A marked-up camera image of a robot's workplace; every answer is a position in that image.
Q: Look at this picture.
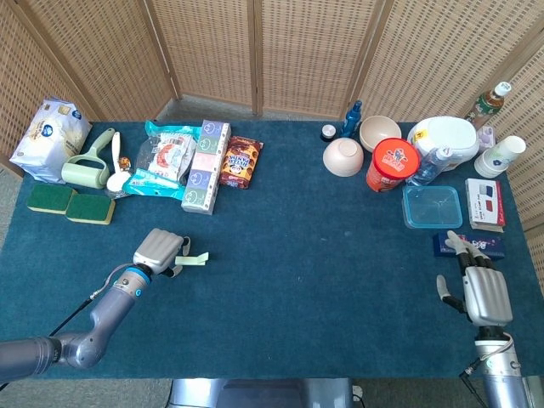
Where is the clear container blue lid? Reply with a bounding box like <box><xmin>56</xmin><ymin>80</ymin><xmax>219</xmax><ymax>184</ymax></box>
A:
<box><xmin>401</xmin><ymin>184</ymin><xmax>463</xmax><ymax>230</ymax></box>

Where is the blue spray bottle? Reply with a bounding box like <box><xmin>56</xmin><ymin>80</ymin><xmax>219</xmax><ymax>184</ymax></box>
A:
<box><xmin>341</xmin><ymin>100</ymin><xmax>363</xmax><ymax>139</ymax></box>

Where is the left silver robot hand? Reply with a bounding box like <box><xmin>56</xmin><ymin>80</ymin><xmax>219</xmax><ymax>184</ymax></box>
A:
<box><xmin>133</xmin><ymin>228</ymin><xmax>192</xmax><ymax>281</ymax></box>

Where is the green tea bottle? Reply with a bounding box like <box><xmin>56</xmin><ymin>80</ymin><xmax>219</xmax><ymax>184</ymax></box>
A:
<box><xmin>465</xmin><ymin>81</ymin><xmax>513</xmax><ymax>128</ymax></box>

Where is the white paper cup stack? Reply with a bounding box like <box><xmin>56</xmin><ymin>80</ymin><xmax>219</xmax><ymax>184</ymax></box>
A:
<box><xmin>473</xmin><ymin>135</ymin><xmax>527</xmax><ymax>179</ymax></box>

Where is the green lint roller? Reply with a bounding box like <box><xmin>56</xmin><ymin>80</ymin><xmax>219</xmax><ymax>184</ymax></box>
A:
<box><xmin>61</xmin><ymin>127</ymin><xmax>116</xmax><ymax>190</ymax></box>

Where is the white flour bag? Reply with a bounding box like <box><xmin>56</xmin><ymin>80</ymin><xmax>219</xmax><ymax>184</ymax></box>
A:
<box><xmin>8</xmin><ymin>98</ymin><xmax>93</xmax><ymax>184</ymax></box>

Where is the small purple packet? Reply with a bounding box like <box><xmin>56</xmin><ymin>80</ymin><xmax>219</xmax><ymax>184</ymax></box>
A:
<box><xmin>476</xmin><ymin>126</ymin><xmax>497</xmax><ymax>150</ymax></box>

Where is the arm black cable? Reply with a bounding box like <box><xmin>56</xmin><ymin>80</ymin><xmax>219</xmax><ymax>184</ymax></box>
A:
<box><xmin>48</xmin><ymin>263</ymin><xmax>131</xmax><ymax>337</ymax></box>
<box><xmin>458</xmin><ymin>335</ymin><xmax>518</xmax><ymax>408</ymax></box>

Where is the white red blue card box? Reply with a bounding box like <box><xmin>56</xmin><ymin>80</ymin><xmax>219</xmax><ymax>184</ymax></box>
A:
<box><xmin>464</xmin><ymin>178</ymin><xmax>507</xmax><ymax>234</ymax></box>

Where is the wicker folding screen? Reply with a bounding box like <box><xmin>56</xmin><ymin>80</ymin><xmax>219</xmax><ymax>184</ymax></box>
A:
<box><xmin>0</xmin><ymin>0</ymin><xmax>544</xmax><ymax>230</ymax></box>

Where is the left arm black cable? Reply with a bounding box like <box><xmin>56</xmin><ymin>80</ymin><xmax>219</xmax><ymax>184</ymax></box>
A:
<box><xmin>48</xmin><ymin>263</ymin><xmax>131</xmax><ymax>337</ymax></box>

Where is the pale green strip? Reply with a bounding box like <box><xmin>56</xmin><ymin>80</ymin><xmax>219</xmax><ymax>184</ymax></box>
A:
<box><xmin>174</xmin><ymin>252</ymin><xmax>210</xmax><ymax>267</ymax></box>

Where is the white plastic spoon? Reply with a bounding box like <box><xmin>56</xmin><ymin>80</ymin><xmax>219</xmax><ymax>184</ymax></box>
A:
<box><xmin>105</xmin><ymin>131</ymin><xmax>133</xmax><ymax>192</ymax></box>

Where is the beige bowl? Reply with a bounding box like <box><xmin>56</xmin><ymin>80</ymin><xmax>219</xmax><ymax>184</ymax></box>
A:
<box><xmin>322</xmin><ymin>138</ymin><xmax>366</xmax><ymax>178</ymax></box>
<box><xmin>359</xmin><ymin>115</ymin><xmax>402</xmax><ymax>154</ymax></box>

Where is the dark blue long box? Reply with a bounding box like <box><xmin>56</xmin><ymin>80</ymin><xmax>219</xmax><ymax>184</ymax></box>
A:
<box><xmin>433</xmin><ymin>231</ymin><xmax>507</xmax><ymax>260</ymax></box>

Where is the white lidded plastic tub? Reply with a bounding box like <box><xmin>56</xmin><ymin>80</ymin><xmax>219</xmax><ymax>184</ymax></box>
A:
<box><xmin>406</xmin><ymin>116</ymin><xmax>480</xmax><ymax>172</ymax></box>

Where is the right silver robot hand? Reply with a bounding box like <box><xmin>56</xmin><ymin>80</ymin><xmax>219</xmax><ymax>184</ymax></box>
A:
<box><xmin>436</xmin><ymin>230</ymin><xmax>514</xmax><ymax>327</ymax></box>

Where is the clear water bottle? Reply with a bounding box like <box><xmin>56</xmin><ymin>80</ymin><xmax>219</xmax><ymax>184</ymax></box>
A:
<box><xmin>405</xmin><ymin>146</ymin><xmax>454</xmax><ymax>188</ymax></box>

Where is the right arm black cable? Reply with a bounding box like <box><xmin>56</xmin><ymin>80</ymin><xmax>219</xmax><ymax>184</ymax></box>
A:
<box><xmin>458</xmin><ymin>335</ymin><xmax>518</xmax><ymax>408</ymax></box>

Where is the green yellow sponge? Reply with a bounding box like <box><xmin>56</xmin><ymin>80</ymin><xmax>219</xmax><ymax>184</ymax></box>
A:
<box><xmin>25</xmin><ymin>183</ymin><xmax>78</xmax><ymax>216</ymax></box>
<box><xmin>65</xmin><ymin>193</ymin><xmax>116</xmax><ymax>225</ymax></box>

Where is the teal table cloth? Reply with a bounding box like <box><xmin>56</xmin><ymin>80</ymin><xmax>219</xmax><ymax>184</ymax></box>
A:
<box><xmin>0</xmin><ymin>121</ymin><xmax>544</xmax><ymax>380</ymax></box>

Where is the brown chocolate cookie packet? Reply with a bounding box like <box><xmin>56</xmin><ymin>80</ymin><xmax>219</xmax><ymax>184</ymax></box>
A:
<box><xmin>218</xmin><ymin>135</ymin><xmax>264</xmax><ymax>190</ymax></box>

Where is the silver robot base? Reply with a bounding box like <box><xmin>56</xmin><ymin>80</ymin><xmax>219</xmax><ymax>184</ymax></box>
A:
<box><xmin>167</xmin><ymin>377</ymin><xmax>356</xmax><ymax>408</ymax></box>

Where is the teal snack bag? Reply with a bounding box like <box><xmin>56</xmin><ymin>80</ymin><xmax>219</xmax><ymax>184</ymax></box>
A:
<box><xmin>122</xmin><ymin>120</ymin><xmax>203</xmax><ymax>201</ymax></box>

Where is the pastel tissue pack box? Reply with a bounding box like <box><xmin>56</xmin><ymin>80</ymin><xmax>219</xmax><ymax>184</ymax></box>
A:
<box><xmin>181</xmin><ymin>119</ymin><xmax>232</xmax><ymax>216</ymax></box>

